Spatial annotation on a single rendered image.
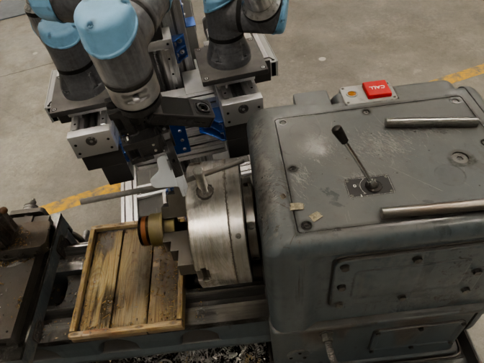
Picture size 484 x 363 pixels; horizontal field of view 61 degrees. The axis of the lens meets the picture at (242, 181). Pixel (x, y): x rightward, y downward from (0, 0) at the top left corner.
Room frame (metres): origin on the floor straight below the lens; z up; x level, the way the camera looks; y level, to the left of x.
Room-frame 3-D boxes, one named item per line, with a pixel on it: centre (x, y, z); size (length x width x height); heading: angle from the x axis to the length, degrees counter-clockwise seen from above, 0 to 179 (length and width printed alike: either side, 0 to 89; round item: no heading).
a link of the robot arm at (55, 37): (1.22, 0.48, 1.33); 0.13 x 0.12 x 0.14; 27
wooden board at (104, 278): (0.65, 0.35, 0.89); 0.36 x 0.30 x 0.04; 178
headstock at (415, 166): (0.64, -0.32, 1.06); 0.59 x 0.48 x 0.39; 88
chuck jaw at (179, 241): (0.55, 0.16, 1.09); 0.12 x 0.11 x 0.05; 178
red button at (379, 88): (0.85, -0.38, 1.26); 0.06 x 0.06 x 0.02; 88
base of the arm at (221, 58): (1.27, -0.02, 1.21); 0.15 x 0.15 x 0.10
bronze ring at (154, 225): (0.64, 0.23, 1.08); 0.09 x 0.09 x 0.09; 88
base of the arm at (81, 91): (1.22, 0.47, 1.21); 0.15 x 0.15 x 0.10
